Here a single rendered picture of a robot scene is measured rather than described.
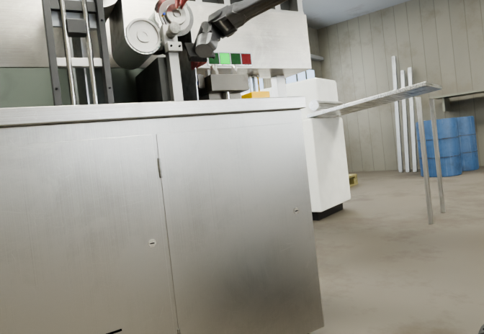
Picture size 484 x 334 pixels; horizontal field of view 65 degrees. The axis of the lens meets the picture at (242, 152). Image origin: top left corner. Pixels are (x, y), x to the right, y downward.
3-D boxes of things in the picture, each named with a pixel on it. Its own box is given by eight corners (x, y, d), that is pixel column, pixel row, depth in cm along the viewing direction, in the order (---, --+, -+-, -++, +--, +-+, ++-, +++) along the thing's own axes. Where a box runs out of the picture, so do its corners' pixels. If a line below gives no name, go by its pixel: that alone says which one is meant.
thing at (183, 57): (196, 80, 140) (191, 31, 139) (175, 92, 160) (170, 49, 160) (197, 80, 140) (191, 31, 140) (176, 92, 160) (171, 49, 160)
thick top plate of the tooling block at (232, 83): (212, 90, 138) (210, 74, 138) (176, 106, 173) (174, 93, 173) (249, 89, 146) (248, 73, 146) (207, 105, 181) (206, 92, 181)
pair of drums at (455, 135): (482, 166, 609) (477, 114, 607) (470, 176, 516) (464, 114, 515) (434, 168, 653) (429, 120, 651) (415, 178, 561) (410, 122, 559)
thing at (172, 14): (164, 20, 132) (167, 0, 133) (163, 21, 134) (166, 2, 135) (184, 26, 136) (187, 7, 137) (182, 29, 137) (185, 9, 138)
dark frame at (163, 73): (163, 113, 133) (157, 56, 132) (140, 123, 162) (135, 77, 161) (184, 112, 136) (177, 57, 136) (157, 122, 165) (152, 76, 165)
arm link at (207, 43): (237, 26, 128) (221, 7, 122) (235, 48, 121) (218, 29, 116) (209, 42, 134) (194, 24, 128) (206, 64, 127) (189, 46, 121)
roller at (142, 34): (128, 52, 128) (124, 16, 127) (114, 69, 150) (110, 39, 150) (163, 52, 133) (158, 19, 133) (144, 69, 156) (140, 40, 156)
